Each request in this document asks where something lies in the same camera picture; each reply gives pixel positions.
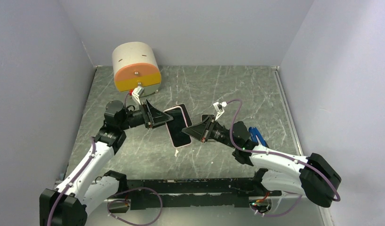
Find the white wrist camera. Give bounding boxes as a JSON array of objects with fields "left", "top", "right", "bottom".
[
  {"left": 130, "top": 86, "right": 144, "bottom": 106},
  {"left": 213, "top": 101, "right": 227, "bottom": 121}
]

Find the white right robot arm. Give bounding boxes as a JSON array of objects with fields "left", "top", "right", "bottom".
[{"left": 182, "top": 117, "right": 342, "bottom": 208}]

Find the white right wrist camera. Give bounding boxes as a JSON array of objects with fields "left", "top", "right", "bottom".
[{"left": 213, "top": 101, "right": 227, "bottom": 121}]

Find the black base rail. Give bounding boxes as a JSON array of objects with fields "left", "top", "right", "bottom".
[{"left": 110, "top": 178, "right": 281, "bottom": 210}]

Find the black phone front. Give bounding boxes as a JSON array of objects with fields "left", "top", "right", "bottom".
[{"left": 178, "top": 104, "right": 193, "bottom": 127}]

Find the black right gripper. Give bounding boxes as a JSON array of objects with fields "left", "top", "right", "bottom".
[{"left": 182, "top": 114, "right": 238, "bottom": 149}]

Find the black phone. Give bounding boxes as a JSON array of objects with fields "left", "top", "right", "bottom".
[
  {"left": 178, "top": 104, "right": 193, "bottom": 127},
  {"left": 201, "top": 114, "right": 214, "bottom": 121},
  {"left": 164, "top": 107, "right": 191, "bottom": 148}
]

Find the cream round drawer box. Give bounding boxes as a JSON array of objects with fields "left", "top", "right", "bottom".
[{"left": 112, "top": 41, "right": 161, "bottom": 96}]

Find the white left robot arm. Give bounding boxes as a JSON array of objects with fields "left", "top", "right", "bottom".
[{"left": 39, "top": 100, "right": 173, "bottom": 226}]

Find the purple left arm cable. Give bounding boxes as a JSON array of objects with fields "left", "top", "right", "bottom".
[{"left": 46, "top": 137, "right": 97, "bottom": 226}]

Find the pink phone case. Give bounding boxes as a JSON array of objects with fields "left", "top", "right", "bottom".
[{"left": 163, "top": 105, "right": 193, "bottom": 149}]

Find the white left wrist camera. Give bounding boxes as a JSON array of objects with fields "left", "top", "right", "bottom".
[{"left": 130, "top": 86, "right": 144, "bottom": 106}]

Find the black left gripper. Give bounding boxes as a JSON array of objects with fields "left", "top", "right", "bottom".
[{"left": 119, "top": 98, "right": 173, "bottom": 130}]

